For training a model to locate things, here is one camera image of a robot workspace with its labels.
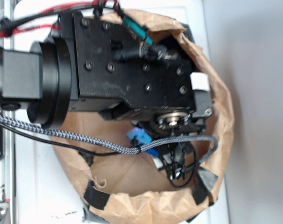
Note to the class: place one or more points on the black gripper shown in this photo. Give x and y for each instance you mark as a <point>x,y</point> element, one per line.
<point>114,75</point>

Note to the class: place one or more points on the blue sponge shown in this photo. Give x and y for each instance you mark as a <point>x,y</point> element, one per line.
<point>138,137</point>

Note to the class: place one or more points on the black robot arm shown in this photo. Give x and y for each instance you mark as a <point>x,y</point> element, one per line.
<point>39,81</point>

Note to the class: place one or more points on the black tape piece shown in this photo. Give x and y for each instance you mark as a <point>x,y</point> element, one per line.
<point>96,199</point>
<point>188,32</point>
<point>204,185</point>

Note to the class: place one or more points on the brown paper bag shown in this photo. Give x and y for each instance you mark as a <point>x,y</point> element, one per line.
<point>139,193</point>

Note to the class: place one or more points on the aluminium frame rail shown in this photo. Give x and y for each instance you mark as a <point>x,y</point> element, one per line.
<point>8,213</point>

